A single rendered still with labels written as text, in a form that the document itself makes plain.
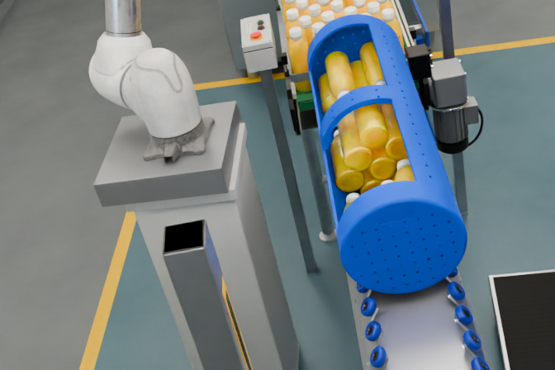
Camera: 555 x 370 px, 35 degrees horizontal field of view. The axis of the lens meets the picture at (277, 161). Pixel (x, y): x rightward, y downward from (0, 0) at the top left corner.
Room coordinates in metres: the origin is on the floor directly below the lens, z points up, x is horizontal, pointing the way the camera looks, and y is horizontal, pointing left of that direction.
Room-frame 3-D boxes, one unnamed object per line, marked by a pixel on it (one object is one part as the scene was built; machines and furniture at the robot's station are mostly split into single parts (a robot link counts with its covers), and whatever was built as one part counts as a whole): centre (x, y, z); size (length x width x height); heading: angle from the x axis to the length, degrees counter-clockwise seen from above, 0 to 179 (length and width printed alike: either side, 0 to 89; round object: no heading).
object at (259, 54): (2.61, -0.03, 1.05); 0.20 x 0.10 x 0.10; 175
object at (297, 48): (2.52, -0.15, 1.00); 0.07 x 0.07 x 0.19
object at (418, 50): (2.41, -0.51, 0.95); 0.10 x 0.07 x 0.10; 85
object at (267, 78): (2.61, -0.03, 0.50); 0.04 x 0.04 x 1.00; 85
